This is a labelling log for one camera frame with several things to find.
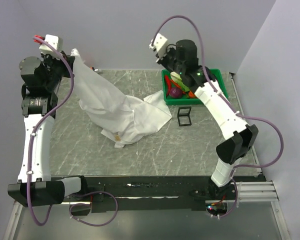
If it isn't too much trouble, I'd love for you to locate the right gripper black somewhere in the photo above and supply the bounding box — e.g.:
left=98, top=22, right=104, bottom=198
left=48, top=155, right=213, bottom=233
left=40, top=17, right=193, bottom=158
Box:
left=154, top=46, right=184, bottom=77

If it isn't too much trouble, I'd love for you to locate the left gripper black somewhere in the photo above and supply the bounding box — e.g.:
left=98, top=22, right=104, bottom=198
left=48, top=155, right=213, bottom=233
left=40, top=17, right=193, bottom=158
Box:
left=40, top=50, right=75, bottom=91

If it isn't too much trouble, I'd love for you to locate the white garment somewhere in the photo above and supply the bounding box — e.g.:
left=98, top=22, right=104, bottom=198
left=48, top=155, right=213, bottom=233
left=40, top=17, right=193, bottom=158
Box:
left=71, top=48, right=172, bottom=148

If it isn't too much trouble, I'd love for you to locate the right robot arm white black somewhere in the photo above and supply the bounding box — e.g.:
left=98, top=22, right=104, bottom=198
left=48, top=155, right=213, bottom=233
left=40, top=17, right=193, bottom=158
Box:
left=149, top=36, right=259, bottom=200

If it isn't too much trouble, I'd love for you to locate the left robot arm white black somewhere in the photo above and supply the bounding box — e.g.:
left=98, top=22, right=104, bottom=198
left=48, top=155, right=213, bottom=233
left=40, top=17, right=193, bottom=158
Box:
left=7, top=54, right=89, bottom=207

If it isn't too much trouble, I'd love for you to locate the gold brooch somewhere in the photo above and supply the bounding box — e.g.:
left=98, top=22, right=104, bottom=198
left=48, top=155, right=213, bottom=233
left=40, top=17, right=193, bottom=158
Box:
left=115, top=134, right=121, bottom=142

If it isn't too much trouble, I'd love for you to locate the toy cabbage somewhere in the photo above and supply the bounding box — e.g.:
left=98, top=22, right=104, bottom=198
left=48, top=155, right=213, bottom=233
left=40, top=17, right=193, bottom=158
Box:
left=170, top=71, right=190, bottom=93

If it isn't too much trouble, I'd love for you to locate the toy red chili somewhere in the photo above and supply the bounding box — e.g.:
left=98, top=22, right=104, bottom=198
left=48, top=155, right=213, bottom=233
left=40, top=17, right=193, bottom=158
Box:
left=164, top=75, right=172, bottom=96

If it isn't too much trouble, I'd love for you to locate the green plastic basket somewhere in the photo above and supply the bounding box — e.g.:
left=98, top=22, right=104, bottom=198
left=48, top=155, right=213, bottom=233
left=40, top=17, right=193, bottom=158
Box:
left=161, top=68, right=228, bottom=106

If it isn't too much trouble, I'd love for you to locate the toy purple onion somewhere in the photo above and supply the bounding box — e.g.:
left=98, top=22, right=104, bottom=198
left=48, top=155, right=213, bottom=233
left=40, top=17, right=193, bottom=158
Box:
left=169, top=87, right=183, bottom=99

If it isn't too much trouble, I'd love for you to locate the toy orange bell pepper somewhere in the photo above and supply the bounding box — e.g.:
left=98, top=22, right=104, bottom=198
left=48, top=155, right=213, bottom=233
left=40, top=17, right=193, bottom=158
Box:
left=187, top=91, right=196, bottom=99

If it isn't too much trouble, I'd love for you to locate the orange cylinder tool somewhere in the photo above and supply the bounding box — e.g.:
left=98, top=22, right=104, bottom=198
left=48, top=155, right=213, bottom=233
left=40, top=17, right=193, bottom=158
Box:
left=90, top=67, right=102, bottom=73

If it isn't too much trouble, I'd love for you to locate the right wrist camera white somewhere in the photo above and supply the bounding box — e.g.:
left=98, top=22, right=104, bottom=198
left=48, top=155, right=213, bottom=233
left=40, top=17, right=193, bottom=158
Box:
left=149, top=33, right=169, bottom=59

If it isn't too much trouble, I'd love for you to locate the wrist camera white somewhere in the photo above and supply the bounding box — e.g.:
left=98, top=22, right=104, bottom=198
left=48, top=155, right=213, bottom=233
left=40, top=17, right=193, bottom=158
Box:
left=34, top=34, right=63, bottom=55
left=149, top=33, right=169, bottom=59

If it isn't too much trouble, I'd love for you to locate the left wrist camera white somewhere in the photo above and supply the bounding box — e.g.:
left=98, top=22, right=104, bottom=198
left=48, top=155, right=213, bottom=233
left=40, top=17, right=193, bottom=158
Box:
left=34, top=34, right=63, bottom=55

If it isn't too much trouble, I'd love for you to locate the small black frame stand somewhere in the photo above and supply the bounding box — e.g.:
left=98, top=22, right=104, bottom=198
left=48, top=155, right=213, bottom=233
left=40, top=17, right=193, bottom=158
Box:
left=177, top=106, right=192, bottom=127

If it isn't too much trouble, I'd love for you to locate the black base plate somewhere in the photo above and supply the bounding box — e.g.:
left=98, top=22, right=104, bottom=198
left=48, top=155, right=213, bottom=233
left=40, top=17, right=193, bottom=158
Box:
left=26, top=175, right=266, bottom=213

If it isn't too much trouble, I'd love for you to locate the aluminium rail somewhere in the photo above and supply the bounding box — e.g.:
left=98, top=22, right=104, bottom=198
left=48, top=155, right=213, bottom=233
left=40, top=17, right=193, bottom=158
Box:
left=14, top=181, right=280, bottom=206

